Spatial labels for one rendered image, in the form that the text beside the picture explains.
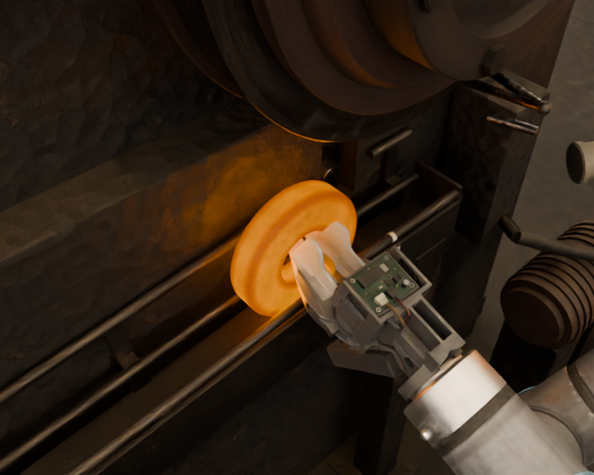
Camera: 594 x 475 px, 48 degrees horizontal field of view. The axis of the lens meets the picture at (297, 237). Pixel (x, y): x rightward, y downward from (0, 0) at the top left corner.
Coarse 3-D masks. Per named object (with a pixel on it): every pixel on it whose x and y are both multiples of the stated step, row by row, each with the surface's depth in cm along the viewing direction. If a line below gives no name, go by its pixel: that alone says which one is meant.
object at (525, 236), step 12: (504, 216) 96; (504, 228) 95; (516, 228) 94; (516, 240) 94; (528, 240) 94; (540, 240) 95; (552, 240) 95; (552, 252) 96; (564, 252) 96; (576, 252) 97; (588, 252) 97
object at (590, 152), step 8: (576, 144) 94; (584, 144) 94; (592, 144) 94; (568, 152) 97; (576, 152) 94; (584, 152) 93; (592, 152) 93; (568, 160) 98; (576, 160) 95; (584, 160) 93; (592, 160) 93; (568, 168) 98; (576, 168) 95; (584, 168) 93; (592, 168) 93; (576, 176) 96; (584, 176) 94; (592, 176) 94
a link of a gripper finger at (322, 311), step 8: (296, 280) 69; (304, 280) 68; (304, 288) 68; (312, 288) 67; (304, 296) 67; (312, 296) 67; (312, 304) 67; (320, 304) 67; (328, 304) 67; (312, 312) 67; (320, 312) 66; (328, 312) 66; (320, 320) 66; (328, 320) 66; (328, 328) 66; (336, 328) 66
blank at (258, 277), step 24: (288, 192) 68; (312, 192) 68; (336, 192) 70; (264, 216) 67; (288, 216) 66; (312, 216) 68; (336, 216) 72; (240, 240) 67; (264, 240) 66; (288, 240) 68; (240, 264) 68; (264, 264) 67; (288, 264) 76; (240, 288) 69; (264, 288) 70; (288, 288) 73; (264, 312) 72
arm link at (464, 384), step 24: (456, 360) 62; (480, 360) 61; (432, 384) 59; (456, 384) 59; (480, 384) 59; (504, 384) 61; (408, 408) 61; (432, 408) 59; (456, 408) 58; (480, 408) 58; (432, 432) 60
